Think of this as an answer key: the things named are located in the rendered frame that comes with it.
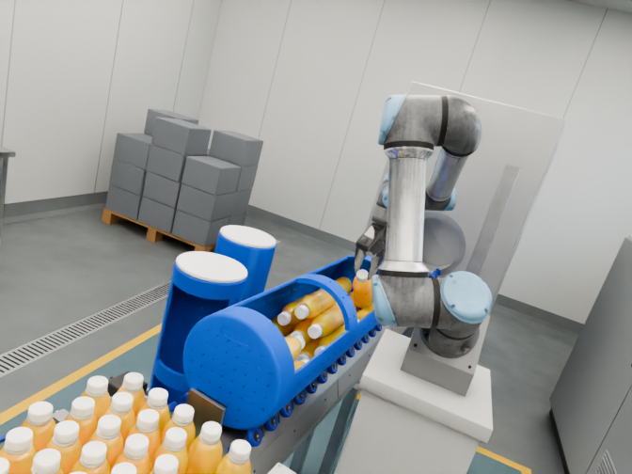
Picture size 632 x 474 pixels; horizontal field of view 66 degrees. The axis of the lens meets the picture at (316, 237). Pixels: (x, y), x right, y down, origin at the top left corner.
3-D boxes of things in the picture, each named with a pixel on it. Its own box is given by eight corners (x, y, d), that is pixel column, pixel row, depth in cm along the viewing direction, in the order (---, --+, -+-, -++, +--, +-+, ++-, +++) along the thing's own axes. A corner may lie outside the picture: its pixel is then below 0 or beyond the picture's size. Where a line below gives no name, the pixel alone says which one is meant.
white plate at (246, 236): (286, 242, 243) (286, 244, 244) (244, 223, 254) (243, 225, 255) (254, 249, 219) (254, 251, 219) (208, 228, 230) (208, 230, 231)
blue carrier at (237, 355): (386, 335, 189) (403, 266, 182) (268, 451, 111) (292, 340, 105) (322, 309, 200) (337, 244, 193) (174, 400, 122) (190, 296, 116)
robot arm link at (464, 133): (497, 85, 109) (450, 188, 154) (447, 84, 110) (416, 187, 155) (500, 128, 104) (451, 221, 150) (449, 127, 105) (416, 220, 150)
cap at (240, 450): (253, 451, 93) (255, 444, 93) (242, 463, 90) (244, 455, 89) (236, 442, 94) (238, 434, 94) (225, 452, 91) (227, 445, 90)
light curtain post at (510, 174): (402, 473, 259) (520, 167, 214) (398, 480, 254) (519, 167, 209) (390, 467, 261) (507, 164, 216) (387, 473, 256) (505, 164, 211)
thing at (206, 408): (218, 450, 112) (230, 405, 109) (212, 455, 110) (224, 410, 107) (185, 428, 116) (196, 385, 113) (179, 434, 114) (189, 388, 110)
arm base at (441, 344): (484, 317, 127) (495, 301, 119) (467, 368, 120) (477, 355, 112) (430, 294, 131) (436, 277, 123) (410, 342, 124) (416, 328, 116)
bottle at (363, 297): (351, 296, 182) (349, 271, 167) (369, 290, 183) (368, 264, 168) (358, 312, 178) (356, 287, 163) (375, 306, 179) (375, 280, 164)
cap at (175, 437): (165, 448, 88) (166, 439, 88) (164, 433, 91) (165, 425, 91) (186, 448, 89) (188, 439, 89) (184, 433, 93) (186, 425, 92)
